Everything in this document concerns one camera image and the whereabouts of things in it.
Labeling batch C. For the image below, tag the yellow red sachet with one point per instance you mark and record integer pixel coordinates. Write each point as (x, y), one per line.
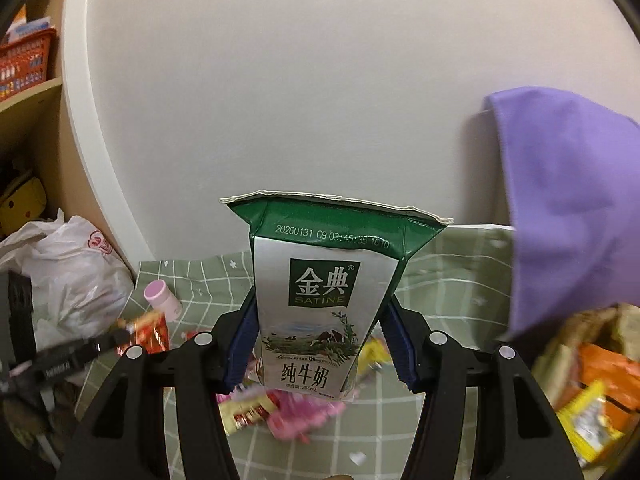
(245, 407)

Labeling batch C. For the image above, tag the orange plastic basket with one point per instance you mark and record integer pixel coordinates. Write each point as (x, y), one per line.
(25, 65)

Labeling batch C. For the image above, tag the pink plastic bottle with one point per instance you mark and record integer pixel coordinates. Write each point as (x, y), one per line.
(162, 300)

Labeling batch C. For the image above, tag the yellow crumpled wrapper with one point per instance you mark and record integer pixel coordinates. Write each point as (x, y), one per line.
(375, 355)

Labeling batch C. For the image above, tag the olive green plastic bag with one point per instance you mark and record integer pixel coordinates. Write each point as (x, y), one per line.
(555, 355)

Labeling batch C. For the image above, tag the green checked bedsheet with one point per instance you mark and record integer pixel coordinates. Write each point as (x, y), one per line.
(200, 280)

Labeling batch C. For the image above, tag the pink crumpled wrapper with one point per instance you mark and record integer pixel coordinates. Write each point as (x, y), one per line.
(300, 410)

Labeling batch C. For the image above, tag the green white milk carton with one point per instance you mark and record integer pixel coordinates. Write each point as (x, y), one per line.
(310, 285)

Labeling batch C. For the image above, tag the wooden shelf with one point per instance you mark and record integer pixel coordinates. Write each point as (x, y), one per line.
(30, 125)

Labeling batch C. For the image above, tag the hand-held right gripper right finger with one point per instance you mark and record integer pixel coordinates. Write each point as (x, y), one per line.
(402, 350)

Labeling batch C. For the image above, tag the white plastic bag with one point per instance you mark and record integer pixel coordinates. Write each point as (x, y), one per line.
(75, 270)

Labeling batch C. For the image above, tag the yellow plush toy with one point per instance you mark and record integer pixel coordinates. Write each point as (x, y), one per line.
(22, 202)

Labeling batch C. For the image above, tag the yellow snack packet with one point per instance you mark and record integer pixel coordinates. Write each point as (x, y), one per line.
(590, 420)

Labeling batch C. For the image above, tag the orange snack packet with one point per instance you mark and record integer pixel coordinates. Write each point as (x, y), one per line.
(610, 380)

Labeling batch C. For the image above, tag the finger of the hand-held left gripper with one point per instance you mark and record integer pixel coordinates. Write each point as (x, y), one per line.
(117, 336)

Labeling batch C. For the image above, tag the blue white box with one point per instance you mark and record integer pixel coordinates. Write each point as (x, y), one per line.
(32, 25)

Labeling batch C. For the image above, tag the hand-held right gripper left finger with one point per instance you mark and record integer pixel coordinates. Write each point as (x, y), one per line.
(242, 342)

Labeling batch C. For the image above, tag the red snack packet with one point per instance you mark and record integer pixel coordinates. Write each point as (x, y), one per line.
(150, 332)

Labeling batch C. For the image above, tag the purple pillow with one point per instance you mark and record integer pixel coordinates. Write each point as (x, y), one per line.
(565, 185)

